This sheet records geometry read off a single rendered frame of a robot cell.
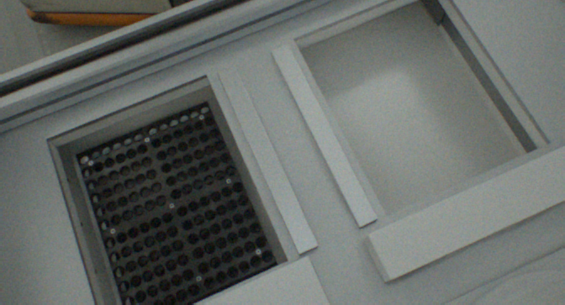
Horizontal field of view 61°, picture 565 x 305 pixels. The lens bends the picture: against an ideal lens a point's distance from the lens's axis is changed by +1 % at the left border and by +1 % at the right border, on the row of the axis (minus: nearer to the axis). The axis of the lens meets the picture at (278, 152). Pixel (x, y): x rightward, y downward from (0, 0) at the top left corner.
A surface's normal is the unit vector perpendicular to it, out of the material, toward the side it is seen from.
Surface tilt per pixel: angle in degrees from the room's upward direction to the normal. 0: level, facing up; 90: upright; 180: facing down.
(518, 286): 0
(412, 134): 0
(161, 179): 0
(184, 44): 90
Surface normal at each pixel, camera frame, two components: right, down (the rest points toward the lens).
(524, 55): -0.04, -0.33
